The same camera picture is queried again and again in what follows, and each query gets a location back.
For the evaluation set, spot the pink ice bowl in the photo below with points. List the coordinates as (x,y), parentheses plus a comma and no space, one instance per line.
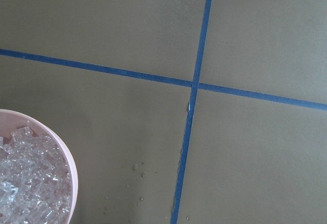
(65,157)

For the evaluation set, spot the clear ice cubes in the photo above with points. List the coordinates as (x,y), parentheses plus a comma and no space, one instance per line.
(30,178)

